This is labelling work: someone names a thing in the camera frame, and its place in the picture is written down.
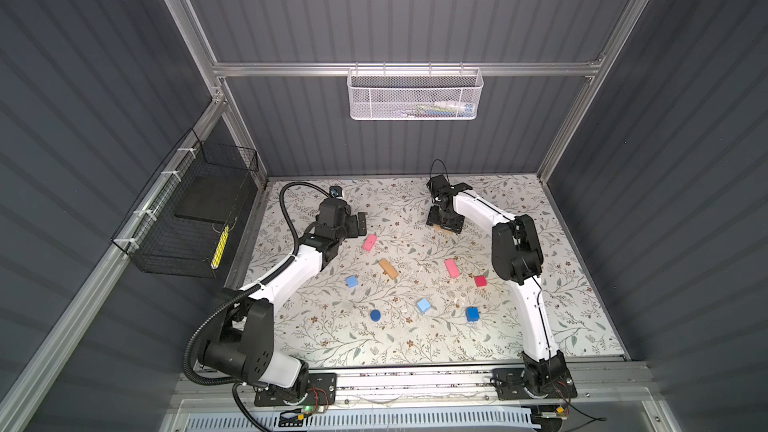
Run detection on natural wood plank block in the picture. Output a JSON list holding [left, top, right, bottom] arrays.
[[433, 225, 455, 234]]

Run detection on blue cube block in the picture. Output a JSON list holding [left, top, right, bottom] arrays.
[[466, 307, 480, 323]]

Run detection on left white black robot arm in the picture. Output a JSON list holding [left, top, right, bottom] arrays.
[[187, 197, 367, 393]]

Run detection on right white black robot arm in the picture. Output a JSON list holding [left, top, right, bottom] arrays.
[[427, 174, 577, 399]]

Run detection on light pink rectangular block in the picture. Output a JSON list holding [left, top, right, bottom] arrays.
[[362, 234, 377, 252]]

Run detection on light blue square block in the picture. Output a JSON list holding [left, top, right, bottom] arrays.
[[417, 298, 431, 314]]

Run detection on floral patterned table mat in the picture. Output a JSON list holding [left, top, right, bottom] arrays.
[[275, 175, 623, 368]]

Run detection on markers in white basket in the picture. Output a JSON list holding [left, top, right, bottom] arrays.
[[396, 101, 476, 120]]

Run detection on black pad in basket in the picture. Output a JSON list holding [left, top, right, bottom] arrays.
[[174, 176, 248, 225]]

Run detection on yellow marker in basket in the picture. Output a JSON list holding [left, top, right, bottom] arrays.
[[210, 225, 230, 270]]

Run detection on left black corrugated cable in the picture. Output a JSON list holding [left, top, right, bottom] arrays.
[[182, 181, 335, 386]]

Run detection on white wire mesh basket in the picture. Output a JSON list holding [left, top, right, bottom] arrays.
[[346, 67, 484, 121]]

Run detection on black wire basket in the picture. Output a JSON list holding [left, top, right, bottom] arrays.
[[112, 132, 260, 278]]

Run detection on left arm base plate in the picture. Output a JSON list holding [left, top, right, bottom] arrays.
[[254, 372, 338, 407]]

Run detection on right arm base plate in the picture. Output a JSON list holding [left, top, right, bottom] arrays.
[[490, 367, 578, 400]]

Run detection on white ventilated cable duct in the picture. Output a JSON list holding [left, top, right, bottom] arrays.
[[182, 406, 535, 432]]

